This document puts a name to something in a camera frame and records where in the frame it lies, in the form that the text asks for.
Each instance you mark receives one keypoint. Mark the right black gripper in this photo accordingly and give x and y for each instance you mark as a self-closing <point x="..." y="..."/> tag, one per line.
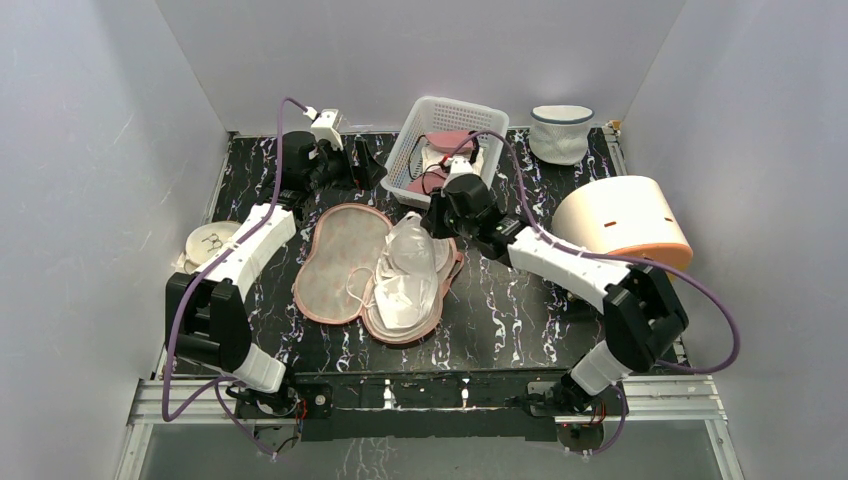
<point x="438" y="221"/>

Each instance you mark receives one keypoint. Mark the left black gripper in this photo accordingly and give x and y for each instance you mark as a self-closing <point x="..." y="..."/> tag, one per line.
<point x="367" y="175"/>

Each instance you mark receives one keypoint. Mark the white bra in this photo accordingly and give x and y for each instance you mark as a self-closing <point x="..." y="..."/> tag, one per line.
<point x="403" y="299"/>

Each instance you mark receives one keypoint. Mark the pink patterned mesh laundry bag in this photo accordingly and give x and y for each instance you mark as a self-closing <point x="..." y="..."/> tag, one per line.
<point x="331" y="282"/>

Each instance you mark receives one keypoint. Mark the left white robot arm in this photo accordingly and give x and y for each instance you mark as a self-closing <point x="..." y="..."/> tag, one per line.
<point x="206" y="322"/>

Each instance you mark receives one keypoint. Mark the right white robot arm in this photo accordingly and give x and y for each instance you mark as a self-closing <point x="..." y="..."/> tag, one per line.
<point x="641" y="313"/>

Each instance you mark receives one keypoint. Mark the white mesh laundry bag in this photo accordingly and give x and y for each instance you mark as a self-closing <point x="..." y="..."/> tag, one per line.
<point x="558" y="134"/>

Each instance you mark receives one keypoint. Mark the white plastic basket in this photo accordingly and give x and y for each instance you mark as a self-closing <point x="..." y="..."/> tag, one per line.
<point x="434" y="114"/>

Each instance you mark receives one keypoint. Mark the white and orange drum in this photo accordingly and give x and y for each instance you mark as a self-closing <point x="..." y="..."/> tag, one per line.
<point x="623" y="215"/>

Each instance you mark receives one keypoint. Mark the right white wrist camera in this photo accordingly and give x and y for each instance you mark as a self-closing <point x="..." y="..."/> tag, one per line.
<point x="456" y="167"/>

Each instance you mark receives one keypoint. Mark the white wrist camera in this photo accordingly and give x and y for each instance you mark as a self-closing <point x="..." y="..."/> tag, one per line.
<point x="325" y="127"/>
<point x="456" y="167"/>

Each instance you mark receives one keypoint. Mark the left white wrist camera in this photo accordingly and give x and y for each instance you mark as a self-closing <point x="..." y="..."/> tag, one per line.
<point x="325" y="127"/>

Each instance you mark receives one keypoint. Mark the aluminium frame rail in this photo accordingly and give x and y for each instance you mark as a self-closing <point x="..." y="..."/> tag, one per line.
<point x="499" y="403"/>

